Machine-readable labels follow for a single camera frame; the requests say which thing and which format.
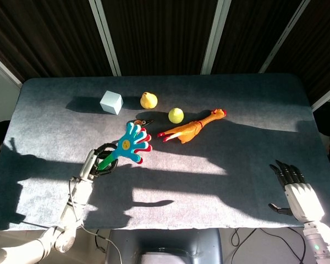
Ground yellow pear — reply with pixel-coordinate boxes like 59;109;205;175
140;92;158;109

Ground grey table cloth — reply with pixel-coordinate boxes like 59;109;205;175
0;73;330;230

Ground white cable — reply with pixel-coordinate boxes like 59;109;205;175
79;224;123;264

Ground yellow-green ball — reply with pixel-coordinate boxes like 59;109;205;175
168;107;185;124

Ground blue green hand clapper toy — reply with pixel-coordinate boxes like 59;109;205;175
97;122;153;171

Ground white cube block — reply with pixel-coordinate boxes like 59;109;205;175
100;90;124;116

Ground white frame post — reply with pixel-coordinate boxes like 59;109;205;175
0;49;23;89
88;0;122;77
259;0;311;74
311;81;330;112
200;0;232;75

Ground orange rubber chicken toy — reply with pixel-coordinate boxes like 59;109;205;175
157;108;227;144

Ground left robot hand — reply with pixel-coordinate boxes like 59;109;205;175
79;142;119;182

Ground small orange black keychain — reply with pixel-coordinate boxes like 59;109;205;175
133;119;155;129

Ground black cable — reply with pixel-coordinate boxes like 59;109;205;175
94;229;112;255
230;227;307;264

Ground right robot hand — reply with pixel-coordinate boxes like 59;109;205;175
268;159;326;224

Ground dark brown curtain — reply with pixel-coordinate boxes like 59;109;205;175
0;0;330;105

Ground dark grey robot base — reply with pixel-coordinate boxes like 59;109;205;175
104;228;224;264

